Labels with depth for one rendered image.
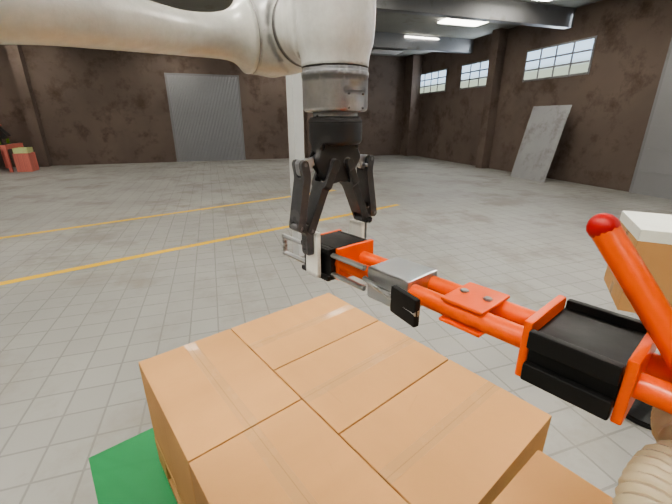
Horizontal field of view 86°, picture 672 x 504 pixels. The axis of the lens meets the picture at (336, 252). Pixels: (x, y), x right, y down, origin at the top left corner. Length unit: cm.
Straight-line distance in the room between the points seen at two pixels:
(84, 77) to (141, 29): 1521
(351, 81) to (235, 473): 104
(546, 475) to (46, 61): 1595
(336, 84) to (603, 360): 40
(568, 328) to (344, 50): 39
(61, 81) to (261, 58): 1533
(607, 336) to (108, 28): 56
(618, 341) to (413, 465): 89
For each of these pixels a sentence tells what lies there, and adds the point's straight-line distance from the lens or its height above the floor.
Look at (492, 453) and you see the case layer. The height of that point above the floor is 54.
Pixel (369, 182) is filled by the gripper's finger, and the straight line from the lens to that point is 58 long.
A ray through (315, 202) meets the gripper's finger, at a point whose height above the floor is 136.
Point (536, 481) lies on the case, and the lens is 73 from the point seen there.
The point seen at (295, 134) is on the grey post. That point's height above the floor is 133.
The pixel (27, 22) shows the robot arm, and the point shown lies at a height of 155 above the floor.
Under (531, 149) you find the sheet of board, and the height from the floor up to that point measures 75.
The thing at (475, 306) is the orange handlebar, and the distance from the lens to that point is 41.
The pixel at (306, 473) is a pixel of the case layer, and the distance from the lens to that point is 119.
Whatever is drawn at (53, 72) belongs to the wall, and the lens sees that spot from 1595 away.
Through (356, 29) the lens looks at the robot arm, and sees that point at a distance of 51.
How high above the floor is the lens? 147
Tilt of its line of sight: 20 degrees down
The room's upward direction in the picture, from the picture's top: straight up
